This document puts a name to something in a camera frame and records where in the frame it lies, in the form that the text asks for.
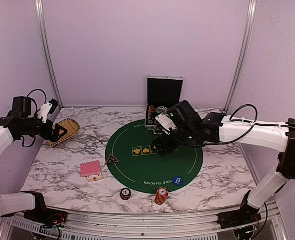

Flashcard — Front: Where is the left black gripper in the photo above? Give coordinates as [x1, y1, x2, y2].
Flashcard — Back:
[20, 118, 67, 143]

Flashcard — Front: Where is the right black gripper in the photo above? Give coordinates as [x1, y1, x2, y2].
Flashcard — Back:
[151, 126, 197, 157]

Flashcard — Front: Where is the blue small blind button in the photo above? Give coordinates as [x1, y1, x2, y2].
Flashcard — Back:
[172, 176, 184, 187]

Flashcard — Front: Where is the red yellow 5 chip stack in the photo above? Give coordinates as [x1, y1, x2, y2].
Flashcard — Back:
[154, 187, 169, 205]

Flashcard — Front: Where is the triangular black red dealer button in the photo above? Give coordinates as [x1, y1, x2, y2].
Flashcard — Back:
[105, 154, 120, 165]

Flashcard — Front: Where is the black red 100 chip stack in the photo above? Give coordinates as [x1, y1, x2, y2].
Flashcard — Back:
[120, 188, 132, 201]

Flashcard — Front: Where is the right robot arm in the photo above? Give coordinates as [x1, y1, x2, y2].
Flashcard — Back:
[151, 100, 295, 229]

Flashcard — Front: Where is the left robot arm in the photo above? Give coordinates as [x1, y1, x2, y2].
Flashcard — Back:
[0, 96, 68, 227]

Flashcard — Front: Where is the woven bamboo basket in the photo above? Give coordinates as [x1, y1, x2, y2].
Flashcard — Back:
[47, 118, 81, 147]

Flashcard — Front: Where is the round green poker mat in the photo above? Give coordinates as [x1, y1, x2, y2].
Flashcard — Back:
[105, 120, 204, 194]

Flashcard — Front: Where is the card deck in case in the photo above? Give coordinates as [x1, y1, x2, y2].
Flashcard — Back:
[155, 106, 168, 115]

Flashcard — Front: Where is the left chip row in case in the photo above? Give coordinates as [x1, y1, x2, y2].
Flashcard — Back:
[147, 105, 156, 125]

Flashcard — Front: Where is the red playing card deck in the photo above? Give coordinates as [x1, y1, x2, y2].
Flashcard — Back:
[80, 160, 101, 178]

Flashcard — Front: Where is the aluminium poker chip case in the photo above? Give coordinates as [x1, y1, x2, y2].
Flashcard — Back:
[144, 75, 184, 134]

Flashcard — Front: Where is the playing card box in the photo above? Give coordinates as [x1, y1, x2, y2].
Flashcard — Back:
[87, 173, 103, 182]

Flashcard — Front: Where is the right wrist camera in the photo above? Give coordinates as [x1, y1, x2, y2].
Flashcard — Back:
[155, 113, 177, 135]

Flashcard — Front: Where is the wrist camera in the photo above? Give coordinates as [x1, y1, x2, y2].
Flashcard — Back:
[37, 98, 59, 124]
[155, 113, 177, 135]

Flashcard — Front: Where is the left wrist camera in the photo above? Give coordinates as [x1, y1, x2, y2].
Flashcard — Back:
[37, 98, 59, 124]

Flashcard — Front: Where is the front aluminium rail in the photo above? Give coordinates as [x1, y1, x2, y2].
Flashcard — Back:
[0, 202, 288, 240]

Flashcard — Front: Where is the left aluminium frame post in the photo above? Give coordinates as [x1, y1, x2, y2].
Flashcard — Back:
[35, 0, 64, 110]

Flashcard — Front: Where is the aluminium frame post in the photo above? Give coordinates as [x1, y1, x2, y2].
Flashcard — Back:
[35, 0, 64, 110]
[223, 0, 257, 113]

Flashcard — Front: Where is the right aluminium frame post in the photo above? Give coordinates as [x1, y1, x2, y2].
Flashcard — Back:
[223, 0, 257, 113]

